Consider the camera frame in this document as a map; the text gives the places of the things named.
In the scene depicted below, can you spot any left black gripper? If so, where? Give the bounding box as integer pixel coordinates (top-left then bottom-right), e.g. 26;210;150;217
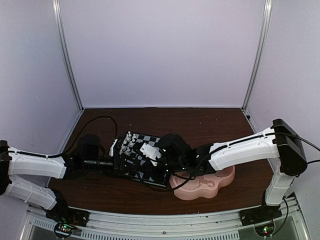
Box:
84;151;141;176

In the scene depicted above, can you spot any black and white chessboard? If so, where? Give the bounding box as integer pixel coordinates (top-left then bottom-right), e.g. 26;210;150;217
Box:
116;132;170;188

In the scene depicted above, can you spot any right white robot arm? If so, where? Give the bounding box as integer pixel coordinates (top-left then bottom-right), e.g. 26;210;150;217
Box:
156;118;307;221

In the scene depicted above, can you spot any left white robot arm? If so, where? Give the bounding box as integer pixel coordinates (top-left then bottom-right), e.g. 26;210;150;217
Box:
0;134;119;222

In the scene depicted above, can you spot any white queen piece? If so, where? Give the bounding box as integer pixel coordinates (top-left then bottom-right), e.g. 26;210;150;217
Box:
120;146;126;154

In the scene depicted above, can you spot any pink double pet bowl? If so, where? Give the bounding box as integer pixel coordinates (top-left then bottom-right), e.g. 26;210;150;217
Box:
173;166;236;201

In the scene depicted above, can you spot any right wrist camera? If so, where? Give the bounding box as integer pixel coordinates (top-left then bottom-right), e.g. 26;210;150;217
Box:
139;143;162;167

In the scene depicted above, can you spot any left black cable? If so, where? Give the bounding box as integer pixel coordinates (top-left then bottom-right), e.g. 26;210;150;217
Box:
47;115;118;160

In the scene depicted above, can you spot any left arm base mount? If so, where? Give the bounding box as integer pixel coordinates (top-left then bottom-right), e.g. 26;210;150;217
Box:
44;208;90;227

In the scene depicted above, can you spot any front aluminium rail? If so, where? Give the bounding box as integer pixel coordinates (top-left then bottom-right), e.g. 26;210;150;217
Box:
24;194;305;240

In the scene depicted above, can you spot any left aluminium frame post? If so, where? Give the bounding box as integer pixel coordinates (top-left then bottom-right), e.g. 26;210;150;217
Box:
52;0;84;112

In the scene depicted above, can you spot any aluminium frame post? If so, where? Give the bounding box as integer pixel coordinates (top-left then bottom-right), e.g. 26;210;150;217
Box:
241;0;273;112
52;0;84;112

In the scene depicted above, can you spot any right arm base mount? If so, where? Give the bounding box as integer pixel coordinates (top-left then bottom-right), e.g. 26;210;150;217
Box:
239;205;282;226

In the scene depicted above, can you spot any right aluminium frame post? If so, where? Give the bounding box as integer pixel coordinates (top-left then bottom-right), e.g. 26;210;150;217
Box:
241;0;273;112

